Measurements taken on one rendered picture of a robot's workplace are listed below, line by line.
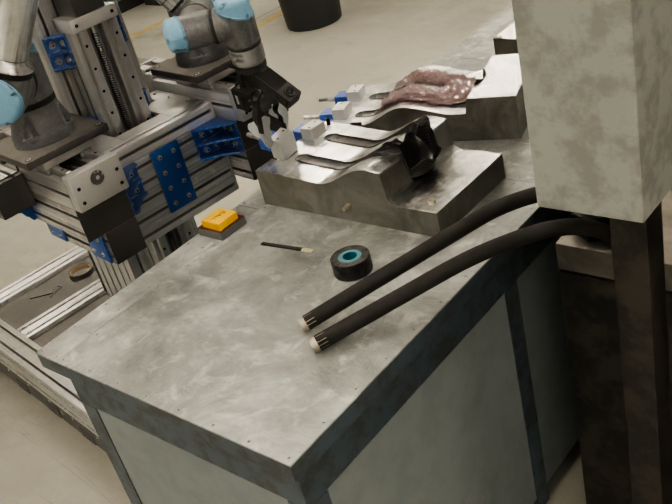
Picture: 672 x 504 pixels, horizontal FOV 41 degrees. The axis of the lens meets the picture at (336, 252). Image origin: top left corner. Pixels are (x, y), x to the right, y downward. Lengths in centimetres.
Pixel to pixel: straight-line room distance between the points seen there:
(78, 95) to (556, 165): 149
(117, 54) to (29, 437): 133
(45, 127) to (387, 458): 112
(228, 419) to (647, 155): 77
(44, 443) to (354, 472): 165
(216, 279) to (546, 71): 93
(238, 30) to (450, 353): 80
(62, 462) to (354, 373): 158
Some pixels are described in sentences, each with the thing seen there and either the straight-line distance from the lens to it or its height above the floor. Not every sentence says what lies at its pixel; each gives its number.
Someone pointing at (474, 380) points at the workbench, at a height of 56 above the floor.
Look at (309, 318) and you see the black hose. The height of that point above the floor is 83.
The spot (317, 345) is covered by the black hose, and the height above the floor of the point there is 82.
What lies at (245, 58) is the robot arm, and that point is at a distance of 196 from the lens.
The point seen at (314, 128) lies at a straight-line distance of 216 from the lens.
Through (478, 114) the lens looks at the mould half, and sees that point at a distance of 216.
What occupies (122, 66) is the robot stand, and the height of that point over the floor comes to 109.
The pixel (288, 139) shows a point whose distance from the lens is 209.
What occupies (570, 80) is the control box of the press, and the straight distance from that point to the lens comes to 121.
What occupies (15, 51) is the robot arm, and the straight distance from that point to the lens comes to 203.
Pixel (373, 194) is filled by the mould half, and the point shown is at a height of 88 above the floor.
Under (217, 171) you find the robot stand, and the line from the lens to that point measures 247.
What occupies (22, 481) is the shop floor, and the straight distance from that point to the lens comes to 296.
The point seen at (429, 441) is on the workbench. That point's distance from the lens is 174.
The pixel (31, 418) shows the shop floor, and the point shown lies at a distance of 319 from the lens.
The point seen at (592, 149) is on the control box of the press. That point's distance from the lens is 124.
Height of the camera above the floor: 174
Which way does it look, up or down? 30 degrees down
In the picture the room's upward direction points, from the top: 15 degrees counter-clockwise
